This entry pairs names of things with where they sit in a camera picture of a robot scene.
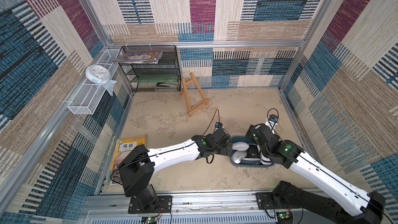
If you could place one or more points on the wooden easel stand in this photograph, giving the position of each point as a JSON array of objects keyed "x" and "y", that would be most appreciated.
[{"x": 193, "y": 94}]

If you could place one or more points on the white wire basket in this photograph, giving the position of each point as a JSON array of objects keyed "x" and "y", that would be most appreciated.
[{"x": 87, "y": 98}]

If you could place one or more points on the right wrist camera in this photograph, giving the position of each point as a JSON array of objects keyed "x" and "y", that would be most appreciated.
[{"x": 273, "y": 118}]

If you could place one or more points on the white wall clock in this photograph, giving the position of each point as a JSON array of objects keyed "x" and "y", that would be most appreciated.
[{"x": 97, "y": 74}]

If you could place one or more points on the yellow English textbook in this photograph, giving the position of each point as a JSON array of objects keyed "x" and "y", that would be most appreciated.
[{"x": 122, "y": 149}]

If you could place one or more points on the silver grey mouse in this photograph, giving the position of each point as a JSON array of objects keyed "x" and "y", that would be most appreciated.
[{"x": 238, "y": 157}]

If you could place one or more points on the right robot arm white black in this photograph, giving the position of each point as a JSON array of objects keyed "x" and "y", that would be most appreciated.
[{"x": 344, "y": 203}]

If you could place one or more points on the white mouse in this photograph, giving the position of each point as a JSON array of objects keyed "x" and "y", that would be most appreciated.
[{"x": 240, "y": 146}]

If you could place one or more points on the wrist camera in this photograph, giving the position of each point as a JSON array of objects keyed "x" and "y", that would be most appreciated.
[
  {"x": 273, "y": 118},
  {"x": 218, "y": 125}
]

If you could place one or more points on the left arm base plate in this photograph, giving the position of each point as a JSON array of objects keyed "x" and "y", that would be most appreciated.
[{"x": 162, "y": 204}]

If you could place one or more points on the magazine on rack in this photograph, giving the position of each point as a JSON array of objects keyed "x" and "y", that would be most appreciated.
[{"x": 139, "y": 58}]

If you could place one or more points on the teal storage box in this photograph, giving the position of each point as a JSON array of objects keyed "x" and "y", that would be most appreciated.
[{"x": 252, "y": 152}]

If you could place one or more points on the light grey mouse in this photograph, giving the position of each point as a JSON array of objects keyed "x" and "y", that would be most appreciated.
[{"x": 251, "y": 161}]

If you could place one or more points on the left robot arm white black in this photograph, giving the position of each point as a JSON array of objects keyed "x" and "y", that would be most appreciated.
[{"x": 138, "y": 167}]

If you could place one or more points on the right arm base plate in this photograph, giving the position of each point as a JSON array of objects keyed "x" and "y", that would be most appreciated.
[{"x": 266, "y": 200}]

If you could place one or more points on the black wire shelf rack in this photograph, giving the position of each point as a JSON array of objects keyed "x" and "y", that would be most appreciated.
[{"x": 144, "y": 77}]

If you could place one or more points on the black stapler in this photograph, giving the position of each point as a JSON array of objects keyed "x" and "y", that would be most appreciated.
[{"x": 165, "y": 85}]

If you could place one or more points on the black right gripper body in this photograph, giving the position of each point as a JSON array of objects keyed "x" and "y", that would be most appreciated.
[{"x": 259, "y": 143}]

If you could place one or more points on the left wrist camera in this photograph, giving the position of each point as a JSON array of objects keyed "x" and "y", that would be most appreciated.
[{"x": 218, "y": 125}]

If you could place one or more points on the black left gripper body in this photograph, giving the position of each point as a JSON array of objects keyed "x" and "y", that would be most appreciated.
[{"x": 222, "y": 149}]

